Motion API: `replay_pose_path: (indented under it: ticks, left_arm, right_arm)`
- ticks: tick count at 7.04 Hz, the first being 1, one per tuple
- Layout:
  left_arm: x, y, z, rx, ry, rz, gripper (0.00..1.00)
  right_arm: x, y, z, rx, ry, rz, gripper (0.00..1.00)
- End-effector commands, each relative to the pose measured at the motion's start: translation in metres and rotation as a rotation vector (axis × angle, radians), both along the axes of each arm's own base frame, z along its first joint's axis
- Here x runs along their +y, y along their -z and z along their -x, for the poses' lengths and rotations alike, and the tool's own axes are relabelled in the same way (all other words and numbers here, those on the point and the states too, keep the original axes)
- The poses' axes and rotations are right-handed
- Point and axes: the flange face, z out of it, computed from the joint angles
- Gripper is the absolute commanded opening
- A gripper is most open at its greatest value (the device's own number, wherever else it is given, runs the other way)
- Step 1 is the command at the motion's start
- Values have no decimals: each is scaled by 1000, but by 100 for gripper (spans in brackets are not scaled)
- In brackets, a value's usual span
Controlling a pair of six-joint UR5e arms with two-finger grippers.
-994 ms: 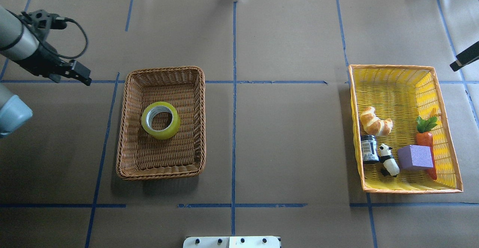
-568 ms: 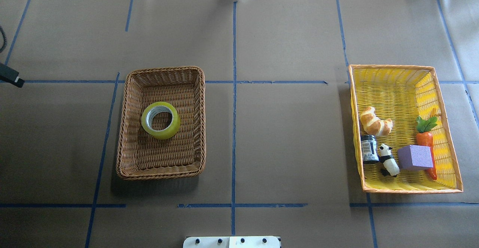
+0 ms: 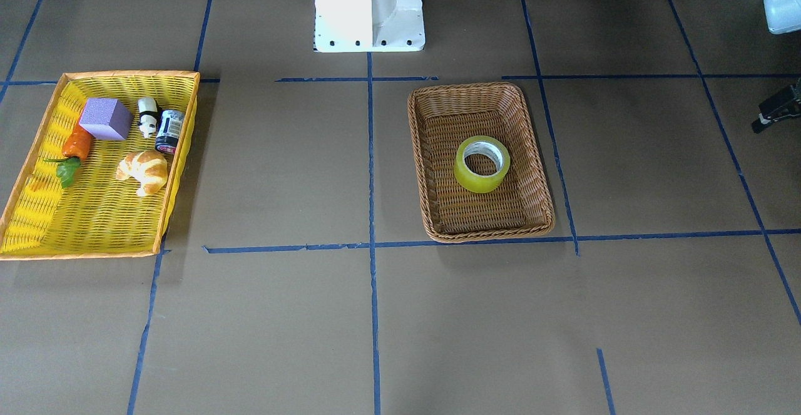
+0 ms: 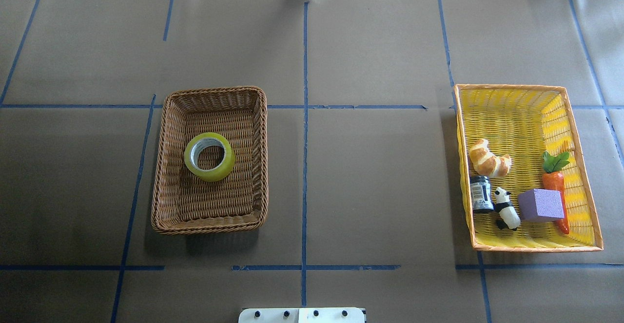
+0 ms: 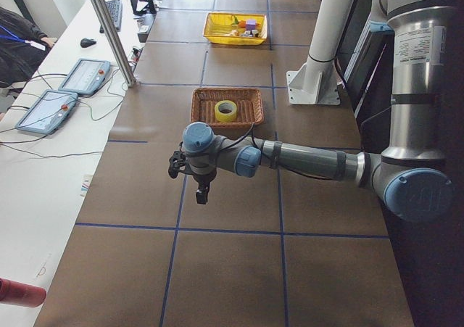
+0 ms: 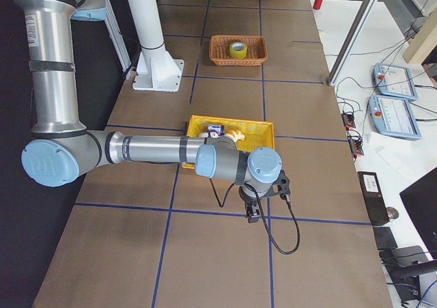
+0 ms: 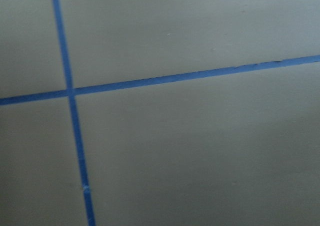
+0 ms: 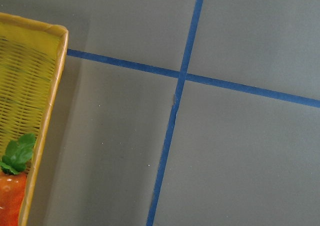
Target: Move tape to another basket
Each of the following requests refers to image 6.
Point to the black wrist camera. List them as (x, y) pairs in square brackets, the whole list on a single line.
[(281, 187)]

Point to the far teach pendant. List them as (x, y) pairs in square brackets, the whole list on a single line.
[(395, 81)]

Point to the near teach pendant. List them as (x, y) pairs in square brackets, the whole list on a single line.
[(393, 117)]

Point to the black power strip right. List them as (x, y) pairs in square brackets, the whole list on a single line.
[(355, 141)]

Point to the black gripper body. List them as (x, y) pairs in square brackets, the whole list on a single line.
[(248, 199)]

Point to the yellow transparent tape roll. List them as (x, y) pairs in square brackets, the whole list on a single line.
[(238, 50)]

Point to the black box with label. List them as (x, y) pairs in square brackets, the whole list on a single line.
[(373, 198)]

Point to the black monitor stand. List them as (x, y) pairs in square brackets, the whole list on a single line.
[(410, 270)]

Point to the small dark labelled jar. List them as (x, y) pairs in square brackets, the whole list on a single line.
[(217, 129)]

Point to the black power strip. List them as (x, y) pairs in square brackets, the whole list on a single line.
[(355, 141), (348, 120)]

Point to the brown wicker basket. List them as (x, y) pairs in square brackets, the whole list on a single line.
[(227, 50)]

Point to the yellow woven plastic basket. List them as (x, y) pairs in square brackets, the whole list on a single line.
[(257, 133)]

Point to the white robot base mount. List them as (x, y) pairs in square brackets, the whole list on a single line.
[(156, 69)]

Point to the black computer monitor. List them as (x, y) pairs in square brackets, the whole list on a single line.
[(419, 200)]

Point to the toy croissant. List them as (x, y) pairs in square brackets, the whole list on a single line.
[(235, 135)]

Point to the toy panda figure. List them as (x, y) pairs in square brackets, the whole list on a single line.
[(209, 135)]

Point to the black power strip left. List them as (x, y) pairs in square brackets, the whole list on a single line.
[(348, 120)]

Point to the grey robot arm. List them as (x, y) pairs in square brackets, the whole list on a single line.
[(68, 138)]

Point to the aluminium frame post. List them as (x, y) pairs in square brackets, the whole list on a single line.
[(352, 36)]

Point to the teach pendant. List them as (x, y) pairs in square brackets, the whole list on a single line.
[(393, 117), (395, 81)]

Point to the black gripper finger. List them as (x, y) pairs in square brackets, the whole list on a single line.
[(249, 213), (256, 213)]

